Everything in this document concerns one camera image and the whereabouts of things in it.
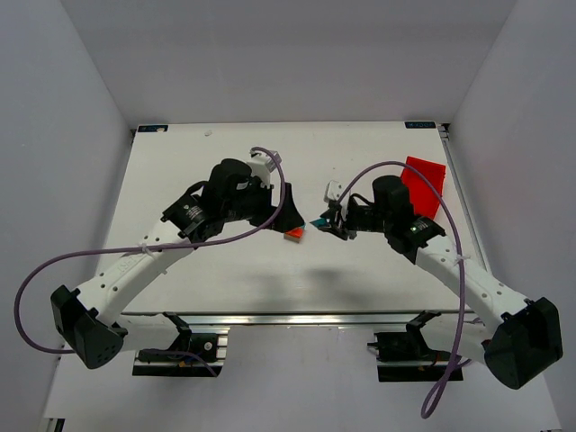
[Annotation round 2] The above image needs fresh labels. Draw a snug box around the red wood block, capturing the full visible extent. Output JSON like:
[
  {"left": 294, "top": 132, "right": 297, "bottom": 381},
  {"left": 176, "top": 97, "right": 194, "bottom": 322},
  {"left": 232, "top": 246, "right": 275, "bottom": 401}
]
[{"left": 283, "top": 227, "right": 305, "bottom": 238}]

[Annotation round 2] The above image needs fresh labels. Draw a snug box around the blue corner label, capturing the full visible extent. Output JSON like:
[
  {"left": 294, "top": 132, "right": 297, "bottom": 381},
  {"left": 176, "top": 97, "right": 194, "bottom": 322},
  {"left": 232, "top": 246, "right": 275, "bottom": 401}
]
[
  {"left": 137, "top": 124, "right": 168, "bottom": 133},
  {"left": 404, "top": 121, "right": 437, "bottom": 130}
]

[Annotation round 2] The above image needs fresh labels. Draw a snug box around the right side aluminium rail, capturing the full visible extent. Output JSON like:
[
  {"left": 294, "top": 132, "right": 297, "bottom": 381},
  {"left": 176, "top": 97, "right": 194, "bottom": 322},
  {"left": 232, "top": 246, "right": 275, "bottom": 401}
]
[{"left": 437, "top": 123, "right": 493, "bottom": 275}]

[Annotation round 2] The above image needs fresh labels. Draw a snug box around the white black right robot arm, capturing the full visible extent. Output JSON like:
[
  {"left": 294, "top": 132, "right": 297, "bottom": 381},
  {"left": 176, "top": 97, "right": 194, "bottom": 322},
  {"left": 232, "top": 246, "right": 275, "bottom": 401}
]
[{"left": 315, "top": 175, "right": 563, "bottom": 390}]

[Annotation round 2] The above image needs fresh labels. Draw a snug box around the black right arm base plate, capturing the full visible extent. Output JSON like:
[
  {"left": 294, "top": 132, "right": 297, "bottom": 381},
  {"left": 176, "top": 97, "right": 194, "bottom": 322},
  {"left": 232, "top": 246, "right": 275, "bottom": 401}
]
[{"left": 366, "top": 332, "right": 449, "bottom": 383}]

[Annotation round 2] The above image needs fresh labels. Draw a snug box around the aluminium table edge rail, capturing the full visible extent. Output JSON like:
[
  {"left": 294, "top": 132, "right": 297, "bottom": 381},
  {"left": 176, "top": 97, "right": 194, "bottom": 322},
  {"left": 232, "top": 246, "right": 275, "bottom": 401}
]
[{"left": 125, "top": 310, "right": 512, "bottom": 327}]

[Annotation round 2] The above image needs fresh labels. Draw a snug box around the red plastic bin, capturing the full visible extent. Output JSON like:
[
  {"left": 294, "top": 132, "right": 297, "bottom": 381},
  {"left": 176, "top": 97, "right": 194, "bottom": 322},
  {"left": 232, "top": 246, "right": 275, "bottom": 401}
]
[{"left": 400, "top": 156, "right": 446, "bottom": 220}]

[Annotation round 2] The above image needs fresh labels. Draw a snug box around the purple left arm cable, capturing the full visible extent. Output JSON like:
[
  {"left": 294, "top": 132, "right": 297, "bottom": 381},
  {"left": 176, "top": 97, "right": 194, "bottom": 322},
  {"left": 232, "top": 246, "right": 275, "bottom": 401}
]
[{"left": 13, "top": 145, "right": 289, "bottom": 377}]

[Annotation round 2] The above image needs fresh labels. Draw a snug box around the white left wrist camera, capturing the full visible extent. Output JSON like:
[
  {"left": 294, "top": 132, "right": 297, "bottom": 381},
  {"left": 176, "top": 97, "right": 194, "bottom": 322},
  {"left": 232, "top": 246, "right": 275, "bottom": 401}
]
[{"left": 246, "top": 149, "right": 276, "bottom": 189}]

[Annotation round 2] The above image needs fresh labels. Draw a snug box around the blue corner label right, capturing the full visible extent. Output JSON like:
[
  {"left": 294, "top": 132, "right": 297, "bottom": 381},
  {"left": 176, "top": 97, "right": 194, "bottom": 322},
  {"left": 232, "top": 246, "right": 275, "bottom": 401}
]
[{"left": 404, "top": 121, "right": 437, "bottom": 130}]

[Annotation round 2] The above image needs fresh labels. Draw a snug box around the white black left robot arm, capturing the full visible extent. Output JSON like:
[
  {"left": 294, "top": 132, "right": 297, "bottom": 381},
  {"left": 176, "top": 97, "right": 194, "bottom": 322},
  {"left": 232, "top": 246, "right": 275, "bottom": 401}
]
[{"left": 50, "top": 152, "right": 304, "bottom": 369}]

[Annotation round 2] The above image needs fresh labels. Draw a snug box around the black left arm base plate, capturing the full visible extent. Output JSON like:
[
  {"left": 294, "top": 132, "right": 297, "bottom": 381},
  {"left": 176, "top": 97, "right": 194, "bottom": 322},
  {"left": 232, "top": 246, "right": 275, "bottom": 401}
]
[{"left": 132, "top": 331, "right": 228, "bottom": 378}]

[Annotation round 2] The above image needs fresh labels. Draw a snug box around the teal triangular wood block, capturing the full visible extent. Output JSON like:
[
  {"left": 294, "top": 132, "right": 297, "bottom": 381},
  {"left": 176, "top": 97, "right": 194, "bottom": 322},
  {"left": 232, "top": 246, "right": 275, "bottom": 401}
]
[{"left": 310, "top": 218, "right": 328, "bottom": 229}]

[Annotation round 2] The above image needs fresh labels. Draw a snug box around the blue corner label left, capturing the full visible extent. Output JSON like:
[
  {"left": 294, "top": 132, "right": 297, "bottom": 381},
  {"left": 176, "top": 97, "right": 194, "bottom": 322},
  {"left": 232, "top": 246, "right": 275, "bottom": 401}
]
[{"left": 137, "top": 124, "right": 168, "bottom": 133}]

